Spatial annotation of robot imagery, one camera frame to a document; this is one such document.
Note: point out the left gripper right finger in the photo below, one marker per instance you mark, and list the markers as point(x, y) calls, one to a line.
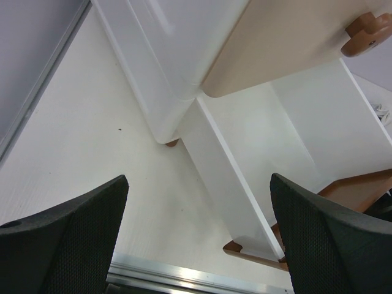
point(330, 248)

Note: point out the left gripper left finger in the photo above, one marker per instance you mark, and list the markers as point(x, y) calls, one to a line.
point(67, 248)

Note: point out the brown drawer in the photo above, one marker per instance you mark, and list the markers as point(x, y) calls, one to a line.
point(315, 127)

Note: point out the beige drawer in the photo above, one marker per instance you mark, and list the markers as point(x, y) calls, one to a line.
point(273, 39)

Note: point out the brown bear knob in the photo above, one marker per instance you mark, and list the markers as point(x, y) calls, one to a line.
point(366, 32)

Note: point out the white plastic shoe cabinet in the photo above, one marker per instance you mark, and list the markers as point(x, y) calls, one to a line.
point(165, 49)

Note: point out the white sneaker far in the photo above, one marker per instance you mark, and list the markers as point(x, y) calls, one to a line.
point(383, 114)

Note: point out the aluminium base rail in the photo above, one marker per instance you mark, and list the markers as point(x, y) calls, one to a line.
point(126, 270)

